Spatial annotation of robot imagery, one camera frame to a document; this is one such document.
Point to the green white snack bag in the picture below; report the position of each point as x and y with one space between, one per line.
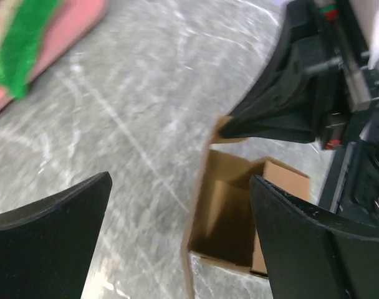
22 29

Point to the pink three-tier shelf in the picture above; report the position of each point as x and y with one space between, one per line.
69 23

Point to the brown cardboard paper box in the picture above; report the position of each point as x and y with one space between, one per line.
221 228

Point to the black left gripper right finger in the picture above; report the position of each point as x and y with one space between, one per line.
310 252

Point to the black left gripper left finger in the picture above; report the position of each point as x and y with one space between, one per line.
46 247

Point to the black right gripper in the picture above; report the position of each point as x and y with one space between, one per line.
286 99

